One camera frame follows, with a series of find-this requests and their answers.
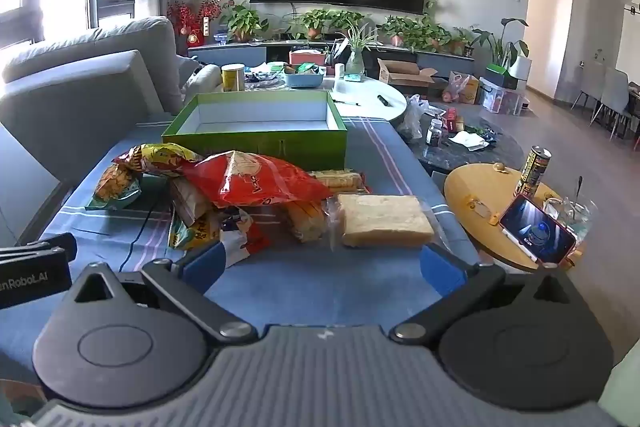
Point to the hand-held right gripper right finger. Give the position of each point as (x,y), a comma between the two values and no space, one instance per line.
(440,267)

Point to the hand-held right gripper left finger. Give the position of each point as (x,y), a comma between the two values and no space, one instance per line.
(202,264)

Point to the yellow green snack packet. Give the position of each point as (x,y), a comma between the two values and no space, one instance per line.
(192,232)

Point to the white blue red wrapper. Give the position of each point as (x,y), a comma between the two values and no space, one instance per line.
(240,237)

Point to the beige snack packet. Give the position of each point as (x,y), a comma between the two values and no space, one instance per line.
(190,202)

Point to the sliced bread packet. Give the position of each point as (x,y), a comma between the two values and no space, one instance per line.
(382,219)

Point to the red snack bag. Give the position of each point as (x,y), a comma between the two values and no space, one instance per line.
(255,179)

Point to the clear bag of golden buns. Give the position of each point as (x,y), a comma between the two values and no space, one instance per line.
(307,222)

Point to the green yellow snack bag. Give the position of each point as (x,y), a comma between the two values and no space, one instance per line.
(115,189)

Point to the yellow red chip bag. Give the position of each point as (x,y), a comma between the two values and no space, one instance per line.
(157,157)

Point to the yellow cake roll packet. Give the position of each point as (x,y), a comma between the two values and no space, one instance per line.
(337,181)

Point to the green cardboard box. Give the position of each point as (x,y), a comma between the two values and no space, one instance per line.
(255,139)

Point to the round wooden side table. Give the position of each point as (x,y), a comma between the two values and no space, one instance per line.
(475,192)

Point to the smartphone on stand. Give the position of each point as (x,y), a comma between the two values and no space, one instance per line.
(537,229)

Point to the dark marble round table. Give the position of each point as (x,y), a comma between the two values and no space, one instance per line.
(480,159)

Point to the blue striped tablecloth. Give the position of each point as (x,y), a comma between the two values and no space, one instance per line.
(320,297)

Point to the white tissue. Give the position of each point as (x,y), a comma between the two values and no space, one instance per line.
(467,140)

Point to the yellow black can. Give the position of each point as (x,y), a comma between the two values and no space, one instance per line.
(532,172)

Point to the dark glass jar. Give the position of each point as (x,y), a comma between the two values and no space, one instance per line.
(433,134)

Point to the small red packet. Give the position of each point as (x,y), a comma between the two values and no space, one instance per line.
(455,122)

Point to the glass cup with spoon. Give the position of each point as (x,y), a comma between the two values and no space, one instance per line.
(575,212)

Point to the white plastic bag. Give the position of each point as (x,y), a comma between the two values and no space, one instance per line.
(414,117)

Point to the black lighter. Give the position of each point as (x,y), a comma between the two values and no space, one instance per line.
(384,100)

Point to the clear storage bin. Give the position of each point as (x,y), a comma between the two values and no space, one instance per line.
(497,99)

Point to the grey sofa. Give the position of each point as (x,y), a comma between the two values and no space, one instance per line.
(75,107)

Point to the plastic bag with red fruit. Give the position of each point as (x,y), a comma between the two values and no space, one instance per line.
(460,89)

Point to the white cushion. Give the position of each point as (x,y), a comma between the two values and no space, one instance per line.
(205,82)

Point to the white round coffee table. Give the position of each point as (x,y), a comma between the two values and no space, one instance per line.
(367,94)

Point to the yellow canister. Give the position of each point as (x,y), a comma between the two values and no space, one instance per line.
(233,78)

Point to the pen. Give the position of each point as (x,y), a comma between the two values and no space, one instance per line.
(346,102)

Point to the open cardboard box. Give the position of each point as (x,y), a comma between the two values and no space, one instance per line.
(402,74)

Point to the small green black box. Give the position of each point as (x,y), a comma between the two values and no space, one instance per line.
(501,77)

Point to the teal small packet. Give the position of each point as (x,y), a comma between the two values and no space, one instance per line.
(356,78)

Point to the green white packet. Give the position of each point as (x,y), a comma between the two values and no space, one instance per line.
(276,68)

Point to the blue plastic basket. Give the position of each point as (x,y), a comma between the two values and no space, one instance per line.
(304,80)

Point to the small white bottle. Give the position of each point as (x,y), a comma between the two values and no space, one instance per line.
(339,72)

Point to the blue glass ornament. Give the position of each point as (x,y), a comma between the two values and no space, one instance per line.
(222,38)

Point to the large leaf plant white pot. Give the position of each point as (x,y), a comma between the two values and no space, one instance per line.
(505,49)

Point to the potted green plant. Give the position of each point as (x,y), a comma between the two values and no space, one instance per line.
(242,21)
(400,29)
(447,38)
(316,21)
(350,19)

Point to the spider plant in glass vase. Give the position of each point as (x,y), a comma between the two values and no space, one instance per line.
(356,52)

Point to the pink red box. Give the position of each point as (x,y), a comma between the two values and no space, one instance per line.
(307,57)

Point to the grey dining chair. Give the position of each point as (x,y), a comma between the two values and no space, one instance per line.
(590,82)
(617,99)

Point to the red flower arrangement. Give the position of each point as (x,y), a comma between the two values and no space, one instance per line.
(192,14)

